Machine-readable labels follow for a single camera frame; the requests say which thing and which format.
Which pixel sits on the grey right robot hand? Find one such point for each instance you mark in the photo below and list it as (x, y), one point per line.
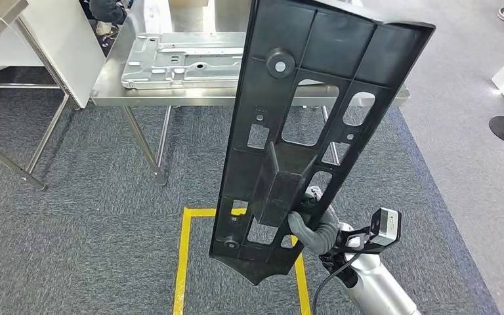
(306, 239)

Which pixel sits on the black plastic panel part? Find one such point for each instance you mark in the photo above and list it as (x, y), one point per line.
(321, 39)

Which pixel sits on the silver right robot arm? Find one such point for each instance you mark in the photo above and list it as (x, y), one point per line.
(378, 287)

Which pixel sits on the steel workbench table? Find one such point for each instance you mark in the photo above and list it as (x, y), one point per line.
(169, 98)

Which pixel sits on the stamped sheet metal plate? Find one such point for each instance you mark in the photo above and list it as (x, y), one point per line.
(182, 65)

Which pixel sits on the white board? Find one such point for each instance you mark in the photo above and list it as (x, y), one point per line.
(69, 52)

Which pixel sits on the person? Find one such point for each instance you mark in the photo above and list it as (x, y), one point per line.
(106, 11)

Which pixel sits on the steel side table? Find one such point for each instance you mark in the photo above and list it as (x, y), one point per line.
(4, 30)

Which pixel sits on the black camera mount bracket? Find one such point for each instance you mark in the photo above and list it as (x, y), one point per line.
(373, 248)

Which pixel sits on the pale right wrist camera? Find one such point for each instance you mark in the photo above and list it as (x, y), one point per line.
(386, 226)

